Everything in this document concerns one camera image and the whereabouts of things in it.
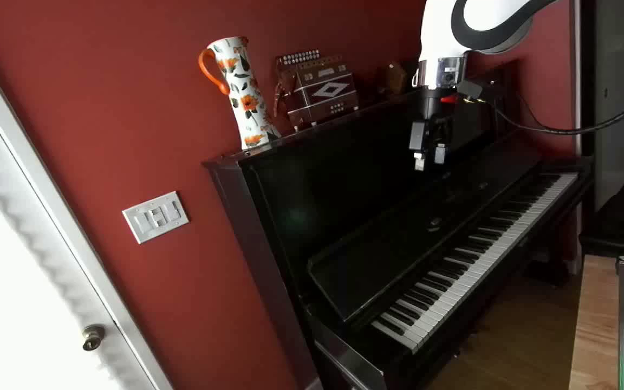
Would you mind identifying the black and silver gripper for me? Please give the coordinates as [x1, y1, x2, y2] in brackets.
[407, 54, 470, 174]

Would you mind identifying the black piano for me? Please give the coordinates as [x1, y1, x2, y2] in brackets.
[205, 86, 593, 390]

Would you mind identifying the small brown figurine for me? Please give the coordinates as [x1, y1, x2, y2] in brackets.
[379, 58, 410, 97]

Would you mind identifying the white orange floral pitcher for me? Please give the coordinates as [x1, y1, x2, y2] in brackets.
[197, 34, 281, 151]

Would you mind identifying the metal door knob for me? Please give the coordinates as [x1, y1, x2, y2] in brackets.
[81, 324, 108, 353]

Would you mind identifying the white door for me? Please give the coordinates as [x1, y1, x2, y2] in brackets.
[0, 38, 176, 390]

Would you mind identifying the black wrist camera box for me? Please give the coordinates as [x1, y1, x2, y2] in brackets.
[458, 79, 489, 108]

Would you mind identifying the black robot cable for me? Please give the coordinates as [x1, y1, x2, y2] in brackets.
[481, 81, 624, 138]

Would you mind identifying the white wall switch plate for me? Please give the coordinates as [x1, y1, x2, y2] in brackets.
[121, 188, 192, 246]

